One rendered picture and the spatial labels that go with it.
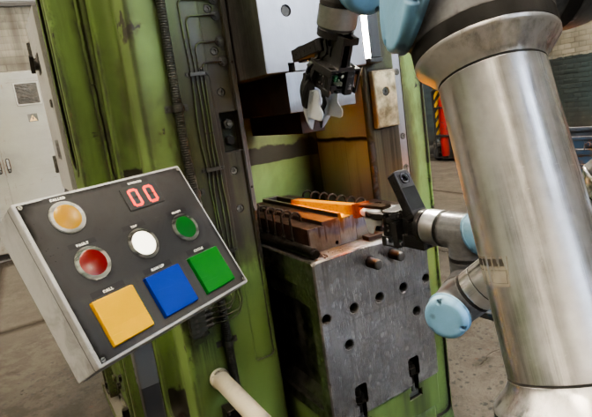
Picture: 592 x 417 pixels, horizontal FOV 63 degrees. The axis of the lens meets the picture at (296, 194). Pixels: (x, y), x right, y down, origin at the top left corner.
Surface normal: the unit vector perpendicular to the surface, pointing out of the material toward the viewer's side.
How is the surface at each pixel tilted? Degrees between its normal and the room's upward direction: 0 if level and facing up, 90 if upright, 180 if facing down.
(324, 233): 90
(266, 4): 90
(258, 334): 90
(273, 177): 90
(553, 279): 70
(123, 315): 60
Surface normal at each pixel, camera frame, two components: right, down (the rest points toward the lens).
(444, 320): -0.55, 0.22
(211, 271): 0.65, -0.50
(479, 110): -0.69, -0.03
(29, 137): 0.52, 0.08
